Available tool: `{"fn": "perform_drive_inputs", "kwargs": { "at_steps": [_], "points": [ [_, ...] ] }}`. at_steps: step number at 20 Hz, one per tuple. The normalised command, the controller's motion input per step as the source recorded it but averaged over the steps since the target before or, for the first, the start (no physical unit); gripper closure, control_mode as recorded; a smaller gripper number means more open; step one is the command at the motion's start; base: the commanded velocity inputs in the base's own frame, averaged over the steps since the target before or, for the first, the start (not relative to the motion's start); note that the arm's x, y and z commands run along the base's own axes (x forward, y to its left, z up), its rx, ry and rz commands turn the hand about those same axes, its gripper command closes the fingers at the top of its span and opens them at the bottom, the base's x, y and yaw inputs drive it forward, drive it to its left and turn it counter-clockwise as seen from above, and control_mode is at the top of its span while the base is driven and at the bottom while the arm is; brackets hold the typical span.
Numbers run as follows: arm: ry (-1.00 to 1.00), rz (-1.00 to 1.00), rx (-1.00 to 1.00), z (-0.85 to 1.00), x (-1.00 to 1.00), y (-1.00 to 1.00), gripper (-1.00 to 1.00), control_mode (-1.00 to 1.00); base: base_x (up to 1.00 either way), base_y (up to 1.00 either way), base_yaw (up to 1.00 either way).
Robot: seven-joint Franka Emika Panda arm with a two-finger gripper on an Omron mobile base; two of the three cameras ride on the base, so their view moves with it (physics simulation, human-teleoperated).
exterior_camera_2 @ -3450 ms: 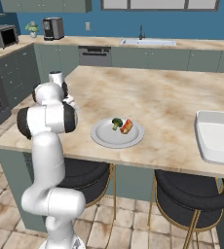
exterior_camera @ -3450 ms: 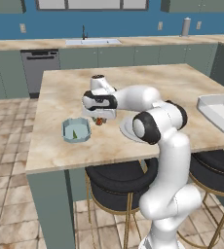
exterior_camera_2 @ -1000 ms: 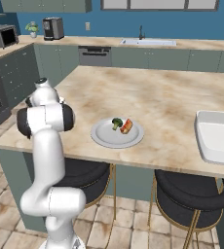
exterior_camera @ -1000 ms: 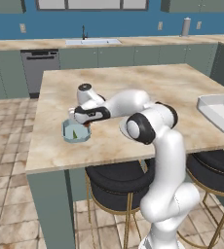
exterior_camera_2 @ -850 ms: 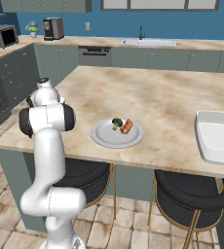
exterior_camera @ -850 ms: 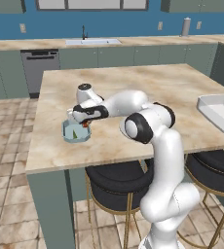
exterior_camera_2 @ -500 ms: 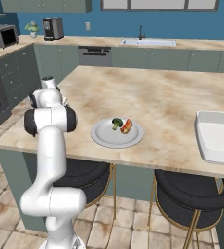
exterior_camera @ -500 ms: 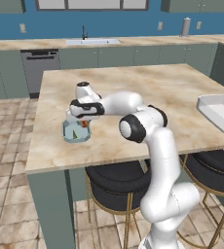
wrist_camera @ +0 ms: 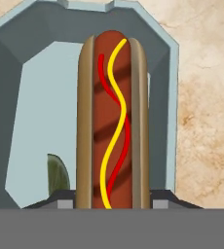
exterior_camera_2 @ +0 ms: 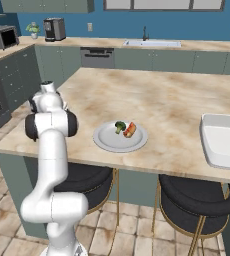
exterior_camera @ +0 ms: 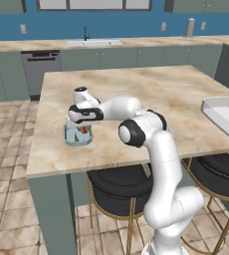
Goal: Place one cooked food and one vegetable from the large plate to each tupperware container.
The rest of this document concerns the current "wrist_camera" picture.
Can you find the green vegetable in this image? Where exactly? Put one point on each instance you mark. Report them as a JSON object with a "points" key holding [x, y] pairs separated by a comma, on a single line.
{"points": [[57, 176]]}

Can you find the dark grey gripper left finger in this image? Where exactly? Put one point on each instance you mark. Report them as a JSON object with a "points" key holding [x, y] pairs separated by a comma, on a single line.
{"points": [[60, 199]]}

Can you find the pale blue tupperware container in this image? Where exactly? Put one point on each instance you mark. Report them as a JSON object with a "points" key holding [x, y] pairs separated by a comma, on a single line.
{"points": [[29, 113]]}

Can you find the hot dog with mustard ketchup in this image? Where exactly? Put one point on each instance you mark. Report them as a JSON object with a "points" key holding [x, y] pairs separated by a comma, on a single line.
{"points": [[112, 129]]}

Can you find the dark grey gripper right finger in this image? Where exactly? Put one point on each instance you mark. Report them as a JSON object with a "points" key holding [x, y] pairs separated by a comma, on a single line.
{"points": [[166, 199]]}

